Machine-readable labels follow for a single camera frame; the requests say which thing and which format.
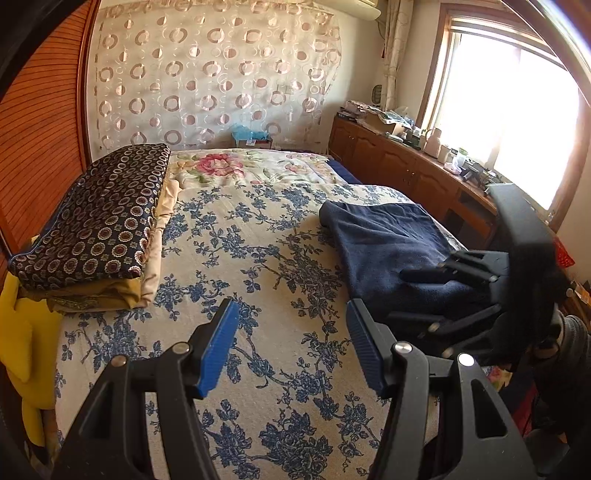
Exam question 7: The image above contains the wooden sideboard cabinet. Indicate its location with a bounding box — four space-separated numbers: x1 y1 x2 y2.
328 116 497 249

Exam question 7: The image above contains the wooden framed window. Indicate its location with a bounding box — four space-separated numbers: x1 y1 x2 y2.
418 1 590 230

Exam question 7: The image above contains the clutter pile on cabinet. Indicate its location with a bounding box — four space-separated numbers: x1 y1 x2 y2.
329 108 487 199

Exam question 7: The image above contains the beige side curtain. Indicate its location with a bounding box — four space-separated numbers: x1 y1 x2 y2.
381 0 414 110

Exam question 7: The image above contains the yellow plush toy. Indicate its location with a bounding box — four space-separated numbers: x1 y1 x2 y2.
0 274 63 447

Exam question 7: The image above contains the blue tissue box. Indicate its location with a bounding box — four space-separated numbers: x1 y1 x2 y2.
230 125 273 149

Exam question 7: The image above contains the blue floral bed sheet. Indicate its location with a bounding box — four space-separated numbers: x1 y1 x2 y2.
55 183 404 479

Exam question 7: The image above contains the white air conditioner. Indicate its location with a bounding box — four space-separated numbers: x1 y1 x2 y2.
315 0 382 21

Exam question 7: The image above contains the dark patterned folded blanket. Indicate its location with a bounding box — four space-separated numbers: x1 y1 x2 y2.
8 144 170 291

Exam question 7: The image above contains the pink floral quilt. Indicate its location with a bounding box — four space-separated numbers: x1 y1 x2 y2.
168 148 346 189

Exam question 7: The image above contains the navy blue printed t-shirt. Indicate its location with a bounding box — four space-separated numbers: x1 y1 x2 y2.
318 201 488 321

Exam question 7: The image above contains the white circle pattern curtain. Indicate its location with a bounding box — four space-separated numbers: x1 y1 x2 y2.
87 1 342 156

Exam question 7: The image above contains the wooden headboard panel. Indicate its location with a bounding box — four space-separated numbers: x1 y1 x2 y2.
1 1 100 266

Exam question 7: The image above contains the mustard yellow folded cloth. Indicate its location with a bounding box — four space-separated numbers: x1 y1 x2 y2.
18 178 181 314

